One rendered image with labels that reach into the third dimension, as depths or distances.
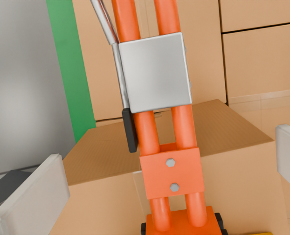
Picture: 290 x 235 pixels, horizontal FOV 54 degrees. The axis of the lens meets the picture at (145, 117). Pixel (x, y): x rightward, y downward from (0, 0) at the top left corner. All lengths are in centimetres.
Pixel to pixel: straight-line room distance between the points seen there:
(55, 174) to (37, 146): 140
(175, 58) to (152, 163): 11
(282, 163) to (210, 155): 29
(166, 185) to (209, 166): 17
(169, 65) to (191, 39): 56
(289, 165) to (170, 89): 14
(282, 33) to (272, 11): 7
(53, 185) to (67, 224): 37
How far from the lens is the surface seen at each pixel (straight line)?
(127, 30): 28
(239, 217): 52
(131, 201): 49
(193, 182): 31
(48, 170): 16
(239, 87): 87
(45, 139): 154
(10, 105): 156
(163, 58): 27
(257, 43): 87
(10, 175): 161
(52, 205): 17
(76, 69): 142
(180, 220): 35
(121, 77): 29
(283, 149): 18
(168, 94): 28
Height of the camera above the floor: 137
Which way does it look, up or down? 77 degrees down
